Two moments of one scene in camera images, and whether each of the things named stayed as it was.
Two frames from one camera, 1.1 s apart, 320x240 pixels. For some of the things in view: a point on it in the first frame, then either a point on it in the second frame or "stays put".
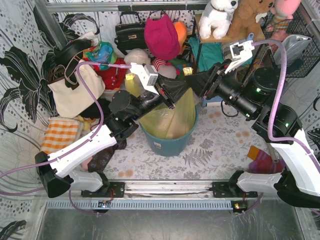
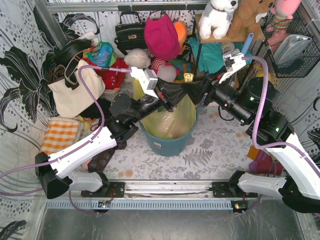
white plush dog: x=217 y=16 stays put
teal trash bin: x=169 y=147 stays put
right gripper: x=210 y=84 -> x=210 y=90
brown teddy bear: x=244 y=20 stays put
